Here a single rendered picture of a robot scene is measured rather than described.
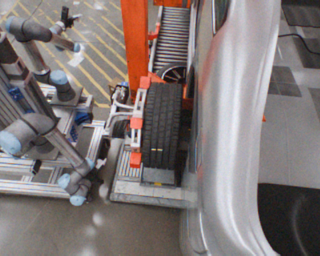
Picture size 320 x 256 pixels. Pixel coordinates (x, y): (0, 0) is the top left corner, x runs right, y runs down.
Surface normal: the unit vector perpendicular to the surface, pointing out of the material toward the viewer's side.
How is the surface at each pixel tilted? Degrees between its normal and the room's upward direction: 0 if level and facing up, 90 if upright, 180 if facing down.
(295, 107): 2
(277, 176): 14
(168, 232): 0
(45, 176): 0
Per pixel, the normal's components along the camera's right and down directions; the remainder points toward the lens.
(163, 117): -0.02, -0.17
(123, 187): 0.03, -0.57
